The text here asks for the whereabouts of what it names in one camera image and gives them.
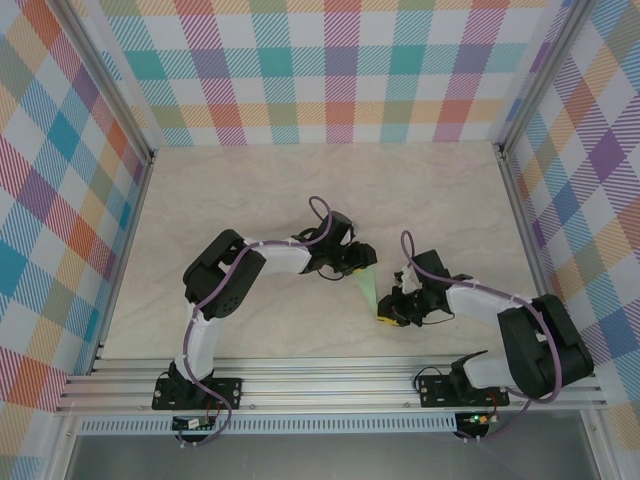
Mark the small dark circuit board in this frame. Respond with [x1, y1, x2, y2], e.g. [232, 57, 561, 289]
[171, 417, 217, 432]

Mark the aluminium side rail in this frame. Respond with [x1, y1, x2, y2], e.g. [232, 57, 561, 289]
[88, 149, 159, 374]
[494, 144, 571, 369]

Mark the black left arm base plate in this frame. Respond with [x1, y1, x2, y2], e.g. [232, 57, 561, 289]
[151, 377, 245, 412]

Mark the grey metal shelf panel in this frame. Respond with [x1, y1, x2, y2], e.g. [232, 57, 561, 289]
[64, 433, 601, 480]

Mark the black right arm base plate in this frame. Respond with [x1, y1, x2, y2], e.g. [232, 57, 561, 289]
[417, 373, 511, 409]

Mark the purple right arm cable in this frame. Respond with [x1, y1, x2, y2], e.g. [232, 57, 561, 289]
[399, 228, 564, 445]

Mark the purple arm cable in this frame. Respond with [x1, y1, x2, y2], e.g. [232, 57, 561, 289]
[177, 194, 335, 449]
[399, 228, 564, 445]

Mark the light green paper sheet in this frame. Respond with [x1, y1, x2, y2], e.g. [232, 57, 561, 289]
[355, 267, 379, 307]

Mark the circuit board with green light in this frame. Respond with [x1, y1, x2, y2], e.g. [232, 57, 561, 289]
[462, 410, 501, 427]

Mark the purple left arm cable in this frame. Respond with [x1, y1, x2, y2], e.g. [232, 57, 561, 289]
[177, 194, 335, 449]

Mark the slotted grey cable duct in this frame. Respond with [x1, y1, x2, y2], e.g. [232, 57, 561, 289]
[78, 413, 459, 435]

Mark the aluminium mounting rail frame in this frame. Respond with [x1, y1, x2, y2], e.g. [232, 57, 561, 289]
[54, 355, 609, 416]

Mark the aluminium corner post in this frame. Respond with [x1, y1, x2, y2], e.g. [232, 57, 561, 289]
[58, 0, 159, 164]
[493, 0, 591, 161]

